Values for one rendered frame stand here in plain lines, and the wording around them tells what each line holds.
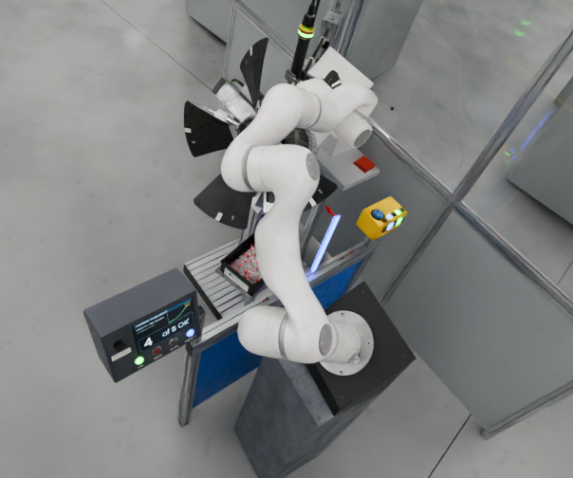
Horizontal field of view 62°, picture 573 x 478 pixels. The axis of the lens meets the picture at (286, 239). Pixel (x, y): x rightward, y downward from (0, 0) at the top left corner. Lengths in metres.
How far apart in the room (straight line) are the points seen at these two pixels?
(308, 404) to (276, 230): 0.68
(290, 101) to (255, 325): 0.51
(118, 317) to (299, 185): 0.56
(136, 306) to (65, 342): 1.40
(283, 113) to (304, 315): 0.44
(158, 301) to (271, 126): 0.52
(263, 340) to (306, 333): 0.11
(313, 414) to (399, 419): 1.21
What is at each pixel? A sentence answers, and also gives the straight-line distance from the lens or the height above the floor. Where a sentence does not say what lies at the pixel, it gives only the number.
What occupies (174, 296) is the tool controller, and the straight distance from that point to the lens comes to 1.27.
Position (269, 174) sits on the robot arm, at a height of 1.65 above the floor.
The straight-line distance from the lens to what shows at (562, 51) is 1.85.
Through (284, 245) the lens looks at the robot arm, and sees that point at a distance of 1.04.
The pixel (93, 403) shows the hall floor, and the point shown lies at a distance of 2.50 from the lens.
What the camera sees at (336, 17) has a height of 1.42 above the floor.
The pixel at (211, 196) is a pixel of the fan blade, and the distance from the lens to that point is 1.83.
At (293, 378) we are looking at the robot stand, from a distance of 1.56.
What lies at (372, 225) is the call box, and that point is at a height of 1.05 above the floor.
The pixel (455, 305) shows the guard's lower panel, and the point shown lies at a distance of 2.47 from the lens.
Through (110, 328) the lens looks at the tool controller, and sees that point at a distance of 1.23.
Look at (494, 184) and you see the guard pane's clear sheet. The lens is 2.09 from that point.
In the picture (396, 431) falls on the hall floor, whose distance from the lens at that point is 2.68.
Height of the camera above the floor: 2.34
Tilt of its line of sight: 50 degrees down
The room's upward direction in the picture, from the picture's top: 19 degrees clockwise
